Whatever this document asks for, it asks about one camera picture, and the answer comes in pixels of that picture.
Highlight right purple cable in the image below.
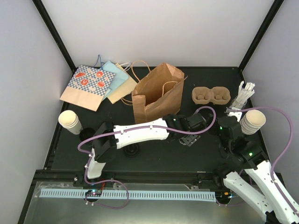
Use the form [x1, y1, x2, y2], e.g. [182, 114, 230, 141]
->
[230, 106, 299, 214]

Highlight light blue cable duct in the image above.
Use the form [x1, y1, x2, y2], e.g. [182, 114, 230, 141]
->
[39, 189, 216, 202]

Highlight black frame post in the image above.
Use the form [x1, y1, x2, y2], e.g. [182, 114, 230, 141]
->
[238, 0, 284, 71]
[32, 0, 77, 73]

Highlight front purple cable loop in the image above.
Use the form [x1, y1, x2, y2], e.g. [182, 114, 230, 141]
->
[84, 179, 129, 210]

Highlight left black frame post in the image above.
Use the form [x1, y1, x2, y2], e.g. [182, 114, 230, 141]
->
[32, 0, 77, 73]

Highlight far pulp cup carrier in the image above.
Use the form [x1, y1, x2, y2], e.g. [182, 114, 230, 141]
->
[192, 86, 231, 105]

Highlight black sleeved paper cup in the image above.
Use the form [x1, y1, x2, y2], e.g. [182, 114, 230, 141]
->
[79, 127, 96, 142]

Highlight white straws in holder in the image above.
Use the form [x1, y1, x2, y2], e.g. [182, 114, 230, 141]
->
[229, 81, 255, 110]

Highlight right black frame post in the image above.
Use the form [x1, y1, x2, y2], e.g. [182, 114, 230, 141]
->
[238, 0, 284, 71]

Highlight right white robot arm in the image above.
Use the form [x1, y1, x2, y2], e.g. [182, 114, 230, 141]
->
[212, 116, 299, 224]

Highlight black lid stack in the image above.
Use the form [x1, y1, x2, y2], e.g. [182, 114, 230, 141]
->
[123, 144, 140, 158]

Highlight light blue paper bag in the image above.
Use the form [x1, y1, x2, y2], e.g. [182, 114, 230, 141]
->
[94, 55, 128, 99]

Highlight brown paper bag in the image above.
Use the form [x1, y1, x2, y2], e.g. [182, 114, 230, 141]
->
[131, 63, 186, 124]

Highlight blue checkered paper bag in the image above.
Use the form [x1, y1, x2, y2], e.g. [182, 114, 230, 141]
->
[60, 65, 116, 111]

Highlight right paper cup stack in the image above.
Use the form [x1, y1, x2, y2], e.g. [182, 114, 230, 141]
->
[240, 110, 266, 135]

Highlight small circuit board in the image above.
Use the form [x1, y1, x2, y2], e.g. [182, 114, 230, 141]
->
[85, 189, 102, 197]

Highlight left paper cup stack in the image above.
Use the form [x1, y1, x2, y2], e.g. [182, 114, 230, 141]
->
[58, 110, 83, 135]

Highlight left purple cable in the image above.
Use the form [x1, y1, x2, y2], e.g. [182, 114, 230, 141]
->
[77, 106, 217, 185]

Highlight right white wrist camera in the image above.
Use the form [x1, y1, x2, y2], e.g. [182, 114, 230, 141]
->
[226, 107, 242, 122]

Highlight paper cup stack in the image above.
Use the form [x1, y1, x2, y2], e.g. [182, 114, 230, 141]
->
[58, 110, 83, 135]
[240, 110, 266, 135]

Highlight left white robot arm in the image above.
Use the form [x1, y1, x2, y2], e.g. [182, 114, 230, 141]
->
[84, 113, 207, 186]

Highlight tan paper bag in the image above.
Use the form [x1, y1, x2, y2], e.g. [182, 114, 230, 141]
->
[108, 63, 137, 105]

